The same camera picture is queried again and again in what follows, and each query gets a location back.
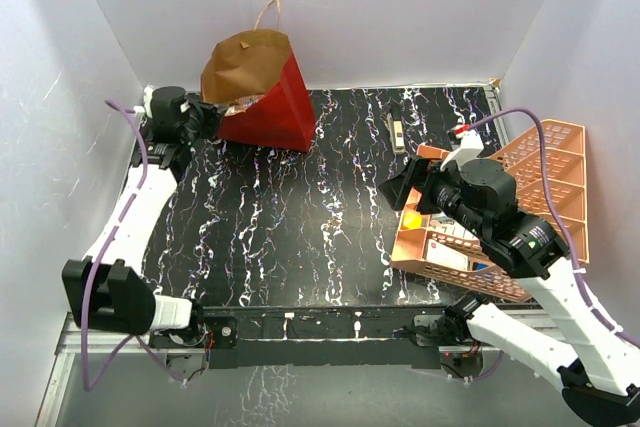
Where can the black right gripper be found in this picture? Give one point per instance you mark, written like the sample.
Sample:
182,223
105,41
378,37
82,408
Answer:
423,174

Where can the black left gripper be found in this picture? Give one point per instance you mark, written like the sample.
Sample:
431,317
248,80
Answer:
211,114

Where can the red brown paper bag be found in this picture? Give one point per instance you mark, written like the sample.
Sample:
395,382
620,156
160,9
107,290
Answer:
255,73

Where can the red cookie snack bag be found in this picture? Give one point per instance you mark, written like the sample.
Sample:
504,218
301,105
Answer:
242,104

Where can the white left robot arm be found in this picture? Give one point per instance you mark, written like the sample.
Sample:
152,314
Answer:
105,289

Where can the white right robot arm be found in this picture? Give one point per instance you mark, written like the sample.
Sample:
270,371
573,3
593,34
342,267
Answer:
595,371

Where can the yellow item in organizer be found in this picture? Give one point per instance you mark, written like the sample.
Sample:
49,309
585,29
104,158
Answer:
412,221

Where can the beige stapler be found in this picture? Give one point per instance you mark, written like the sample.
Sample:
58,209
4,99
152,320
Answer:
395,126

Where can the peach plastic file organizer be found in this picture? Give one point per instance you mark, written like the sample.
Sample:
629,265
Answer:
443,251

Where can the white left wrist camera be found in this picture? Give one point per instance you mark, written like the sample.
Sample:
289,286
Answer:
144,110

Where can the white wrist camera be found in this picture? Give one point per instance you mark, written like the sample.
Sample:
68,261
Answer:
144,110
470,146

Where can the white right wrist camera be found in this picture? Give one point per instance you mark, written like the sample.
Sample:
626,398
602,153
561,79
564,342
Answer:
470,146

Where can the black front mounting rail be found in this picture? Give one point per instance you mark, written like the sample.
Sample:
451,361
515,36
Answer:
320,336

